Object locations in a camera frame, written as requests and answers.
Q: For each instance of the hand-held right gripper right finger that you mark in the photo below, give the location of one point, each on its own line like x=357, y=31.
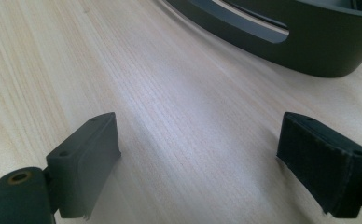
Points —
x=322, y=168

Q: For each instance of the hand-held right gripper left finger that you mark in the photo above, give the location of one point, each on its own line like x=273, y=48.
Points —
x=86, y=168

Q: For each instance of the dark grey plastic basket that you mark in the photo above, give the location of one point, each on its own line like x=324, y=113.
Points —
x=322, y=53

